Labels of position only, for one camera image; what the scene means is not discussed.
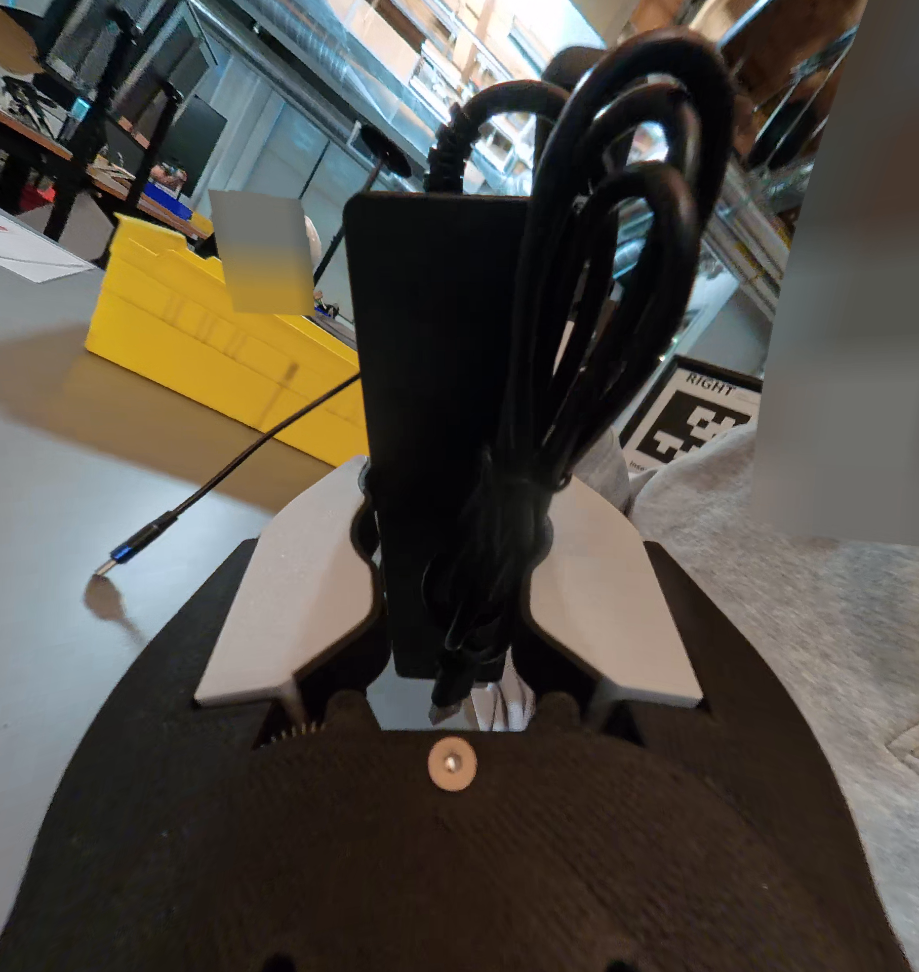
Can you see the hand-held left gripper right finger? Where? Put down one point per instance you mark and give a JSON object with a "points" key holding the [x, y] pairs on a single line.
{"points": [[611, 607]]}

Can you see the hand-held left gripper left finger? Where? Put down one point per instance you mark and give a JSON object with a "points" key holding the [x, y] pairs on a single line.
{"points": [[292, 592]]}

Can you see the person's grey hoodie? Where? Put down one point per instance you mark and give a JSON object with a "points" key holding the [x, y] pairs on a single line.
{"points": [[770, 607]]}

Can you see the black floor lamp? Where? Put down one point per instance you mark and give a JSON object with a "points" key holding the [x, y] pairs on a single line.
{"points": [[387, 152]]}

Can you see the black framed marker sign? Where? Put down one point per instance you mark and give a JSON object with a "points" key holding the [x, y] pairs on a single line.
{"points": [[702, 425]]}

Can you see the yellow plastic bin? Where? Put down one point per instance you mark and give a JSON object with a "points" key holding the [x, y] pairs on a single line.
{"points": [[186, 349]]}

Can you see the white round object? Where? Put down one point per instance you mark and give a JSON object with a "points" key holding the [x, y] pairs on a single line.
{"points": [[313, 239]]}

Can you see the small black monitor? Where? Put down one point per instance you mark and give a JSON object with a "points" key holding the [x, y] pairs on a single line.
{"points": [[197, 144]]}

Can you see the blue storage bins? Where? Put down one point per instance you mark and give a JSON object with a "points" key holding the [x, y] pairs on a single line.
{"points": [[167, 199]]}

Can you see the black monitor stand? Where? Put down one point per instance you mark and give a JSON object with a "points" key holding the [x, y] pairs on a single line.
{"points": [[152, 152], [79, 152]]}

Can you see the white paper sheet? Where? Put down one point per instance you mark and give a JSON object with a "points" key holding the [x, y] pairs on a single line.
{"points": [[26, 254]]}

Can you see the red container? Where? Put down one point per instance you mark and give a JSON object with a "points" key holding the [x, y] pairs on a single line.
{"points": [[38, 196]]}

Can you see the large black monitor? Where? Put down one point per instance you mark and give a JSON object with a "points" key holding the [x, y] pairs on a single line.
{"points": [[87, 34]]}

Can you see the wooden desk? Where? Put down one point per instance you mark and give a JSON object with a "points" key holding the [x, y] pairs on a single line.
{"points": [[41, 140]]}

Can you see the brown chair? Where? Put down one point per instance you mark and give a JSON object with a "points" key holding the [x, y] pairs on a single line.
{"points": [[3, 34]]}

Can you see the silver ventilation duct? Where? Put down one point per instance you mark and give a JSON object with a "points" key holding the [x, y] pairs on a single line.
{"points": [[315, 30]]}

